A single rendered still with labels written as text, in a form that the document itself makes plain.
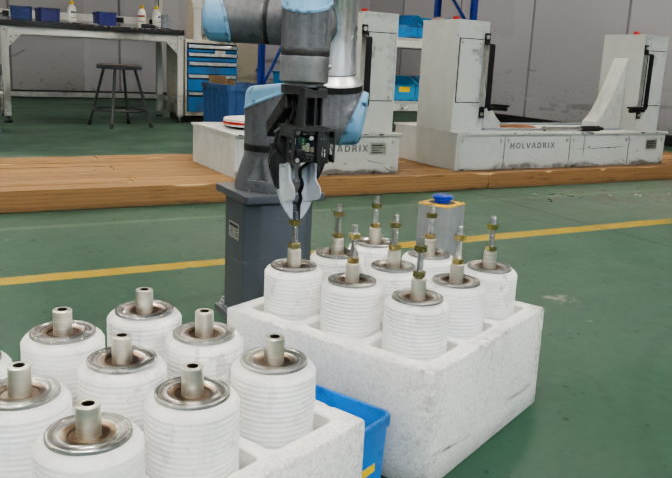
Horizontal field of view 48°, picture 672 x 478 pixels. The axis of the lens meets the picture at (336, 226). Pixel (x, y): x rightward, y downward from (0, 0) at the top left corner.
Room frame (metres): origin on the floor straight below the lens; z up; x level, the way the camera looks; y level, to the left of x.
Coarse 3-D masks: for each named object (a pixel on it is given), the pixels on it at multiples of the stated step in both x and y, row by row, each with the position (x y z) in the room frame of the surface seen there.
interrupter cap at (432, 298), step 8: (408, 288) 1.09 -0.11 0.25; (392, 296) 1.05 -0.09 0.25; (400, 296) 1.05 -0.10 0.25; (408, 296) 1.06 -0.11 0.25; (432, 296) 1.06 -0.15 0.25; (440, 296) 1.06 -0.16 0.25; (408, 304) 1.02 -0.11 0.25; (416, 304) 1.02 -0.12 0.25; (424, 304) 1.02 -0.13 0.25; (432, 304) 1.02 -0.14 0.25
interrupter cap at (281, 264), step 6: (276, 264) 1.19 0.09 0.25; (282, 264) 1.20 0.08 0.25; (306, 264) 1.20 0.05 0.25; (312, 264) 1.20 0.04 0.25; (282, 270) 1.16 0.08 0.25; (288, 270) 1.16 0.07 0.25; (294, 270) 1.16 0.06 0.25; (300, 270) 1.16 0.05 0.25; (306, 270) 1.17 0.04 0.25; (312, 270) 1.18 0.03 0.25
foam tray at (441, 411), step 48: (288, 336) 1.10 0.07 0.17; (336, 336) 1.07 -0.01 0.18; (480, 336) 1.10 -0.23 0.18; (528, 336) 1.21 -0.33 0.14; (336, 384) 1.04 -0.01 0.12; (384, 384) 0.99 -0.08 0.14; (432, 384) 0.95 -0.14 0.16; (480, 384) 1.07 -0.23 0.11; (528, 384) 1.23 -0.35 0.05; (432, 432) 0.96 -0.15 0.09; (480, 432) 1.08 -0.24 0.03
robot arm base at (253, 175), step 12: (252, 156) 1.61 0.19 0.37; (264, 156) 1.60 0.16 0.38; (240, 168) 1.63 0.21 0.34; (252, 168) 1.60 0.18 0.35; (264, 168) 1.59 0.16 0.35; (240, 180) 1.61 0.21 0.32; (252, 180) 1.59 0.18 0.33; (264, 180) 1.59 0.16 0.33; (252, 192) 1.59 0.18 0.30; (264, 192) 1.58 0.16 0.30; (276, 192) 1.58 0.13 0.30
